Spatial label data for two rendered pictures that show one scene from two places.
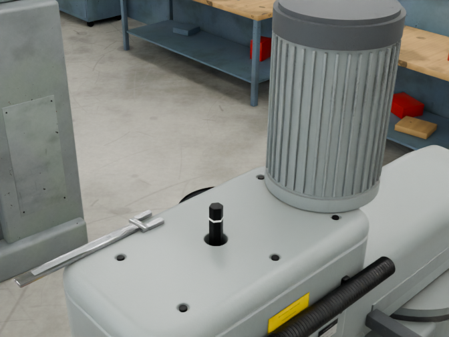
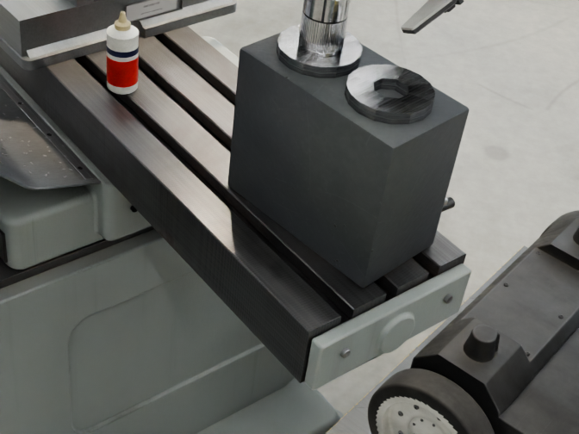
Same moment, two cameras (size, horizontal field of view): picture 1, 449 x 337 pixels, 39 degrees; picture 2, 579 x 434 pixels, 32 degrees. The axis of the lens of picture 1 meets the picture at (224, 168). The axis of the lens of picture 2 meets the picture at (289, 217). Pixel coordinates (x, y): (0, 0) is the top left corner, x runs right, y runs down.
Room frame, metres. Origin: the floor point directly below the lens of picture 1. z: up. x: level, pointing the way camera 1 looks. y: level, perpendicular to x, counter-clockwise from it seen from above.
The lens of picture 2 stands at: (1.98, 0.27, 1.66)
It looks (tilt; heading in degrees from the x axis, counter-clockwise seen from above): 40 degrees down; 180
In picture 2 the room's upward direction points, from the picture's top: 8 degrees clockwise
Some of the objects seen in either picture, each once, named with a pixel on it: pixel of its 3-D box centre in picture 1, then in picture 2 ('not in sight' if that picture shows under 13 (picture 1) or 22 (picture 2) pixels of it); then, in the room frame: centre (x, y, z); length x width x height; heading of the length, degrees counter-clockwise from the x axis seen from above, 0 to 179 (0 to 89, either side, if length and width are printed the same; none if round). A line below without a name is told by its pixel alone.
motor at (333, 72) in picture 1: (329, 99); not in sight; (0.96, -0.17, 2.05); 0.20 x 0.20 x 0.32
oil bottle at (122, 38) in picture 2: not in sight; (122, 50); (0.89, 0.03, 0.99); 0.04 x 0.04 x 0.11
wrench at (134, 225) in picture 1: (91, 247); not in sight; (0.76, 0.20, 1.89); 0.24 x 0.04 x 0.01; 134
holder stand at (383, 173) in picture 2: not in sight; (340, 144); (1.09, 0.31, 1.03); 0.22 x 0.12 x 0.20; 49
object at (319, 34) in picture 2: not in sight; (324, 20); (1.06, 0.28, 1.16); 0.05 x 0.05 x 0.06
